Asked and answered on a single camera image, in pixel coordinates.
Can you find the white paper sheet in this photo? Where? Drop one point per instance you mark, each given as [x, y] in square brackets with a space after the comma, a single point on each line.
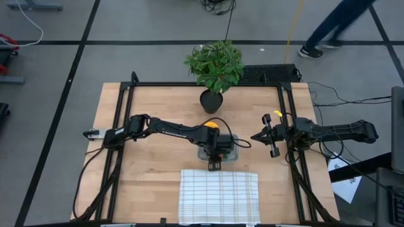
[345, 189]

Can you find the yellow tag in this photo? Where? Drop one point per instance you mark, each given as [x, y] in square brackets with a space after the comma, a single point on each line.
[277, 113]

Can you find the grey plastic tupperware container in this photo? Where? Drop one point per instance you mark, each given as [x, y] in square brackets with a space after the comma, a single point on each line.
[235, 156]

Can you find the black perforated box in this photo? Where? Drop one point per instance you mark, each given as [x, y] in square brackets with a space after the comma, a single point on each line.
[271, 74]

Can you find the red cart part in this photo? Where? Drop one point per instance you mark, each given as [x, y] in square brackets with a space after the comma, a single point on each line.
[9, 40]

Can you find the grey cabinet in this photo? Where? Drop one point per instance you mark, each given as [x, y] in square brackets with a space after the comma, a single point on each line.
[398, 126]

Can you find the white checked dish towel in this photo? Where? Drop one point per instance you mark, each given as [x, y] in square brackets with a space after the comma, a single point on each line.
[217, 195]

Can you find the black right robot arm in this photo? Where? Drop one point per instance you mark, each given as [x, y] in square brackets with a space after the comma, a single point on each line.
[341, 132]

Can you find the black metal table frame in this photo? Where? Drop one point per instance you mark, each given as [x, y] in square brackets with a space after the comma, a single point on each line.
[158, 84]

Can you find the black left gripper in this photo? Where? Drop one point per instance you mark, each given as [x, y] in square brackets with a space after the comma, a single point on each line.
[217, 142]

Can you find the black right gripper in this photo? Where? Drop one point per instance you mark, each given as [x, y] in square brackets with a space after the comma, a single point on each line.
[284, 134]

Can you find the grey furniture base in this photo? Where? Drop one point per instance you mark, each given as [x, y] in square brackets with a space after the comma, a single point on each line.
[34, 4]

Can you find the dark desk with keyboard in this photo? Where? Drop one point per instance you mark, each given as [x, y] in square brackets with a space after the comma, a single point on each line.
[383, 205]

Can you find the black beam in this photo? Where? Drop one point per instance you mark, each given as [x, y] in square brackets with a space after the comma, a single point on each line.
[363, 168]

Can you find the grey floor bar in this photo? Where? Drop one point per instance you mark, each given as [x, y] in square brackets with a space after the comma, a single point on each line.
[12, 79]

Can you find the green potted plant black pot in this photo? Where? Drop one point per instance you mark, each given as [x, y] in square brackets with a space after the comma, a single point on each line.
[214, 66]

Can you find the person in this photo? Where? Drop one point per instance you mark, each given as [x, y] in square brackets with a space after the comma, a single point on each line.
[331, 25]

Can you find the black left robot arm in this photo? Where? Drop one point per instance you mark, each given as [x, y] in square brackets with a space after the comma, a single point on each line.
[176, 130]

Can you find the yellow toy banana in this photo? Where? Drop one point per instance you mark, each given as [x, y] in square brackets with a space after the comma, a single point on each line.
[211, 125]

